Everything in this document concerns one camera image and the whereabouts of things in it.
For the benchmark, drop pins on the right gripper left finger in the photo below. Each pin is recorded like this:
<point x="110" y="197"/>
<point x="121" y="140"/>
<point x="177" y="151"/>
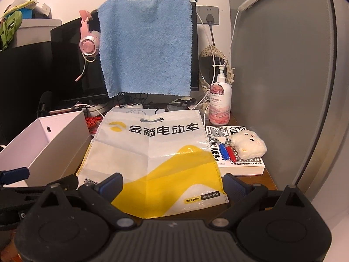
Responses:
<point x="98" y="198"/>

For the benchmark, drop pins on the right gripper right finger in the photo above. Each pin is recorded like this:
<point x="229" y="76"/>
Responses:
<point x="243" y="198"/>

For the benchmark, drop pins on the white yellow shopping bag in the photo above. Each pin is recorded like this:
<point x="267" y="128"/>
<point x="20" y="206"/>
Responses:
<point x="164" y="159"/>

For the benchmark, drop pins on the black white book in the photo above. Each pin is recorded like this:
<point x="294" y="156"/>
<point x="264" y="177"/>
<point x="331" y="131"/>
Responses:
<point x="219" y="134"/>

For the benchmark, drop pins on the blue marker pen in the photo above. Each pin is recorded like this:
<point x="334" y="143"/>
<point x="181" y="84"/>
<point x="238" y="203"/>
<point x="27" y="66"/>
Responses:
<point x="224" y="152"/>

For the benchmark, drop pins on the red marker pen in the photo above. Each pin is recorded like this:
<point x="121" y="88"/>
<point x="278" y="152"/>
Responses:
<point x="231" y="153"/>

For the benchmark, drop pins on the white cardboard box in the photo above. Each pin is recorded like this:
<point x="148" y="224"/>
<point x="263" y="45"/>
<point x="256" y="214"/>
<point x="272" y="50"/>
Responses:
<point x="50" y="147"/>

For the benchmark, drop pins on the anime print mouse pad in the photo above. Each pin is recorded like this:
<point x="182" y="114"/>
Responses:
<point x="137" y="108"/>

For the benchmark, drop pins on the pink lotion pump bottle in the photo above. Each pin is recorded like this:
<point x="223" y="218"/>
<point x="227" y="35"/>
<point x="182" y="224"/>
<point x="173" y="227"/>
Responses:
<point x="220" y="100"/>

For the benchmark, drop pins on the pink headset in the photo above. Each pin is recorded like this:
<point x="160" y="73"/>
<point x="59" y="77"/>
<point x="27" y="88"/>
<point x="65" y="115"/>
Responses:
<point x="89" y="41"/>

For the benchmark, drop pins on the blue towel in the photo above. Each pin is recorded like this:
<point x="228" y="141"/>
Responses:
<point x="146" y="46"/>

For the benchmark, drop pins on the white grey printer box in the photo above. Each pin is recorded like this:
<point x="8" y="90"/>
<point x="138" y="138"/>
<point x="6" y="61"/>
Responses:
<point x="34" y="31"/>

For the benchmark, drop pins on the green plush toy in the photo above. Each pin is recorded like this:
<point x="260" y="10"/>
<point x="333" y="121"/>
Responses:
<point x="9" y="26"/>

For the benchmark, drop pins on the round rope framed mirror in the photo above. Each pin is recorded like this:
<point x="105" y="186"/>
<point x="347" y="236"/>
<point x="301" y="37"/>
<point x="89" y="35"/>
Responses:
<point x="210" y="59"/>

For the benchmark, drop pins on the wall power socket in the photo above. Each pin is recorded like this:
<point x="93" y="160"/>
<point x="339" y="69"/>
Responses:
<point x="208" y="14"/>

